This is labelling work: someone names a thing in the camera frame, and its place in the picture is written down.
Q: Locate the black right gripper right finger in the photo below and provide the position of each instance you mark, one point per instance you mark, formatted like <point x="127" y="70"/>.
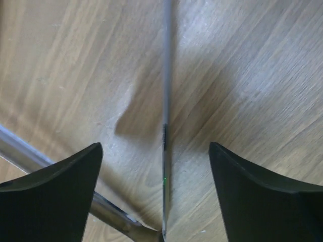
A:
<point x="258" y="204"/>

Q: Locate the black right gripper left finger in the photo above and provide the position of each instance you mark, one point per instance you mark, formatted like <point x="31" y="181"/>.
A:
<point x="51" y="204"/>

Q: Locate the metal tongs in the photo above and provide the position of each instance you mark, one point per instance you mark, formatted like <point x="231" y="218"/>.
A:
<point x="28" y="159"/>

